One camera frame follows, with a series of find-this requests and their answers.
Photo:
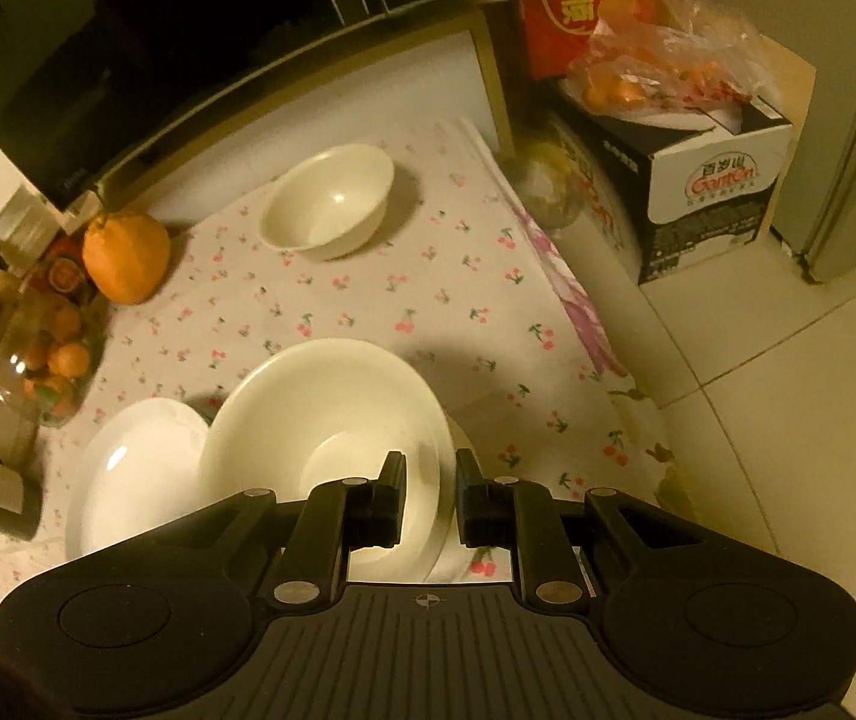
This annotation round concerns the plain white plate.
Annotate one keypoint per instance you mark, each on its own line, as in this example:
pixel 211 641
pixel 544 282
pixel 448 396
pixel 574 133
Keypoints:
pixel 135 480

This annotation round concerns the deep white bowl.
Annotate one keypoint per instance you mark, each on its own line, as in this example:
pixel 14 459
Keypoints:
pixel 323 217

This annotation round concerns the red gift bag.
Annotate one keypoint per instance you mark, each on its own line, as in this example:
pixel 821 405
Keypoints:
pixel 555 22

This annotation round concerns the black and white carton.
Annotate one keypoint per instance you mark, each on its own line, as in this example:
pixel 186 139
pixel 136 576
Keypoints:
pixel 697 240

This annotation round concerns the glass jar of small fruits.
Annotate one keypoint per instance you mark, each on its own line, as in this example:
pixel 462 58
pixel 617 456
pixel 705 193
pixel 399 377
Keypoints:
pixel 53 360

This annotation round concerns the grey refrigerator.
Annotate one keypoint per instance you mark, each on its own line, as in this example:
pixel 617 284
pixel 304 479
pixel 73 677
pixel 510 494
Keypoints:
pixel 847 127

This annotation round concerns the large orange citrus fruit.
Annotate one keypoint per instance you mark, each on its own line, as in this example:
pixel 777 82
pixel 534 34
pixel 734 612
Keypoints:
pixel 128 262

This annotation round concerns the black microwave oven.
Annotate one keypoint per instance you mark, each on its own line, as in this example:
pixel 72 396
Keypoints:
pixel 135 52

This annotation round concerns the pale round object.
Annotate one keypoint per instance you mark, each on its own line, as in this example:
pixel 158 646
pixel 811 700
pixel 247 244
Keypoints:
pixel 548 180

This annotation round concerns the plastic bag of oranges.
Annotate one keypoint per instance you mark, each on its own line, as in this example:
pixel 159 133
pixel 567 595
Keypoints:
pixel 623 86

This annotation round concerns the wide cream bowl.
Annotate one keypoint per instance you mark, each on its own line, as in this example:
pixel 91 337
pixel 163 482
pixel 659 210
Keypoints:
pixel 308 405

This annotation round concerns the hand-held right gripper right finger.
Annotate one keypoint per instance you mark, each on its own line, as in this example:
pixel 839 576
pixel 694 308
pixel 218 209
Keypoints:
pixel 469 501

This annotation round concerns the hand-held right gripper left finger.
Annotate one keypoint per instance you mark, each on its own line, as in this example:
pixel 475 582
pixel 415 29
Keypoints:
pixel 394 501

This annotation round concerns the floral cherry print tablecloth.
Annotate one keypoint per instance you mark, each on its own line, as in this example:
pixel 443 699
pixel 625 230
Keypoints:
pixel 398 300

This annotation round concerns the pink floral cloth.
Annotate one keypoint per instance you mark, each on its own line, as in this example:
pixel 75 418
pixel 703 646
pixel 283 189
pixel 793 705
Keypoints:
pixel 585 307

